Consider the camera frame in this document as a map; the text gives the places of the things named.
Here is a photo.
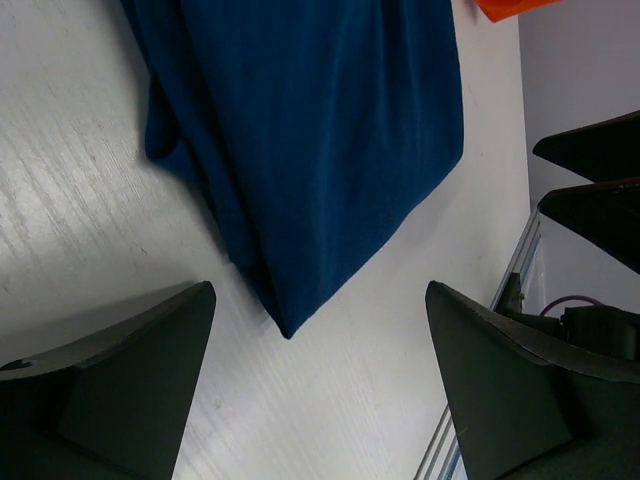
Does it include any orange t shirt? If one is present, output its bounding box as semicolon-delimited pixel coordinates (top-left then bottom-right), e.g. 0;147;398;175
475;0;560;23

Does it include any aluminium mounting rail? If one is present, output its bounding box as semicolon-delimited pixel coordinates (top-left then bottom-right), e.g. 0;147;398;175
414;211;541;480

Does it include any blue printed t shirt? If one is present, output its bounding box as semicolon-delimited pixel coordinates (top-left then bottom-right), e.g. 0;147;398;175
123;0;464;337

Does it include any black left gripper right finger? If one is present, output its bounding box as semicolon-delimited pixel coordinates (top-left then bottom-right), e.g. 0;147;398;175
425;281;639;479

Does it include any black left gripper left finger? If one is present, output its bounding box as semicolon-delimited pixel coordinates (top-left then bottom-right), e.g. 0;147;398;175
1;281;216;479

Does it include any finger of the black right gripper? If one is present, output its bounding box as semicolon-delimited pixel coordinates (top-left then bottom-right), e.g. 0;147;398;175
533;111;640;182
538;177;639;272

